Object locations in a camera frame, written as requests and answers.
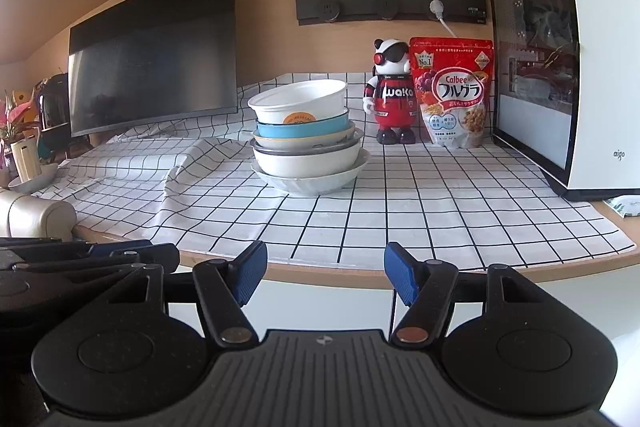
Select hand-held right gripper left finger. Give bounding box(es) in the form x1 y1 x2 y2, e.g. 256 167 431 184
105 240 269 349

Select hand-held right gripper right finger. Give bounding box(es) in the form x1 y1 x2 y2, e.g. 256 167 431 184
383 241 544 349

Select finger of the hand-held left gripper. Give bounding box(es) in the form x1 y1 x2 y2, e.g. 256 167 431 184
0 237 154 261
14 244 180 277

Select shallow floral white bowl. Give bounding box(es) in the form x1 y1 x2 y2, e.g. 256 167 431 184
251 150 372 197

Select small plain white bowl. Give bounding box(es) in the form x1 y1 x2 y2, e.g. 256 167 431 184
252 142 362 182

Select stainless steel bowl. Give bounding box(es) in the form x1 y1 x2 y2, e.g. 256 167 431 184
251 129 365 156

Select cream bowl with cartoon print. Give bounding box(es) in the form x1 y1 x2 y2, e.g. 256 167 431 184
251 122 357 146

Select blue enamel bowl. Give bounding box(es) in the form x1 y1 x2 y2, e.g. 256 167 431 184
256 109 351 140

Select white bowl with yellow logo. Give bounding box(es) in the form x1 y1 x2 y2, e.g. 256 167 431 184
248 80 348 126

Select black checked white tablecloth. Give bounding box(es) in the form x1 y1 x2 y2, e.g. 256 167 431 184
32 72 638 271

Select beige leather cushion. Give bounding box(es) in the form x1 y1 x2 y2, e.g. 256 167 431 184
0 188 79 244

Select white dish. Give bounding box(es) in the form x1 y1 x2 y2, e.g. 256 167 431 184
7 163 60 196

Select cream pitcher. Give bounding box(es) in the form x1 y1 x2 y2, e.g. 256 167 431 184
10 139 44 182

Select black chair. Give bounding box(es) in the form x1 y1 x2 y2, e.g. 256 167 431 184
37 74 71 158

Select potted pink flower plant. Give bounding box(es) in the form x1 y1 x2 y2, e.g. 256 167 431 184
0 89 42 168

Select red robot toy figure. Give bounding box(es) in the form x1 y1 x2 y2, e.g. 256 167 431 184
364 38 417 146

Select yellow plush toy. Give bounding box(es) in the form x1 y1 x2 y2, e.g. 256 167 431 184
12 91 39 122

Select red cereal bag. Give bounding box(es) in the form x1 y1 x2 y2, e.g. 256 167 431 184
409 37 496 152

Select black computer monitor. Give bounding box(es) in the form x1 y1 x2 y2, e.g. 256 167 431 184
67 0 240 148

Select white cabinet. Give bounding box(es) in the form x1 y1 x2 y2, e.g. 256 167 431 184
170 257 640 427

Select green white packet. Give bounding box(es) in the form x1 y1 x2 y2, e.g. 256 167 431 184
602 194 640 219

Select white computer case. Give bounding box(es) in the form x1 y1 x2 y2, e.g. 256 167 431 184
487 0 640 202

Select white power plug with cable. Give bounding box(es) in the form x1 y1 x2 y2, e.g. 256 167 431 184
429 0 459 39

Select black wall power strip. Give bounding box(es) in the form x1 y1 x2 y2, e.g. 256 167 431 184
295 0 488 28

